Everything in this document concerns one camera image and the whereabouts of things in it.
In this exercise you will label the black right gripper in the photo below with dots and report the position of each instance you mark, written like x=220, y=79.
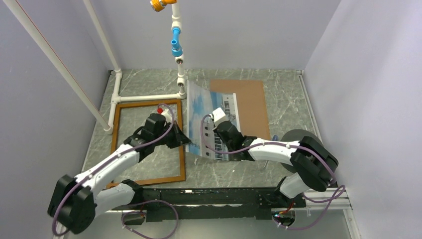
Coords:
x=215, y=130

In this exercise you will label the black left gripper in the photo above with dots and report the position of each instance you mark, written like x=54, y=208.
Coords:
x=179, y=137

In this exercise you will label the building photo print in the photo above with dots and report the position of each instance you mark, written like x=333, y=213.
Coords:
x=202, y=102

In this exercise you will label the brown frame backing board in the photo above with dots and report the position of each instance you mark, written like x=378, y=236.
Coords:
x=251, y=104

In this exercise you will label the wooden picture frame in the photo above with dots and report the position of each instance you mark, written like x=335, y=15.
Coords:
x=178, y=103

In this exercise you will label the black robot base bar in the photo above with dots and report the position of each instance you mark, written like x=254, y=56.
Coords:
x=212, y=203

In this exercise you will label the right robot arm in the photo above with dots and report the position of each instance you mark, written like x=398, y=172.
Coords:
x=312, y=164

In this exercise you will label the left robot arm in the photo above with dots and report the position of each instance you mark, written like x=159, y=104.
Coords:
x=78, y=200

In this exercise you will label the blue pipe elbow fitting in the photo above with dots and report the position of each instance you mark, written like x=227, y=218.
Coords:
x=177, y=50

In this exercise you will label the dark grey round disc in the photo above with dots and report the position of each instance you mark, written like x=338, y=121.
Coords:
x=295, y=135

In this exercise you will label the orange pipe cap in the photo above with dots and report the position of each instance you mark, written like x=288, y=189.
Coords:
x=159, y=5

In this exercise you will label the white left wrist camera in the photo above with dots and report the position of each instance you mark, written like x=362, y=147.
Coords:
x=167, y=113

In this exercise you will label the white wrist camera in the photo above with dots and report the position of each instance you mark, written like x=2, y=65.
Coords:
x=219, y=116
x=167, y=113

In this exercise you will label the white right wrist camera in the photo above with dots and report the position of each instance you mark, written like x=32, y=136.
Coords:
x=219, y=116

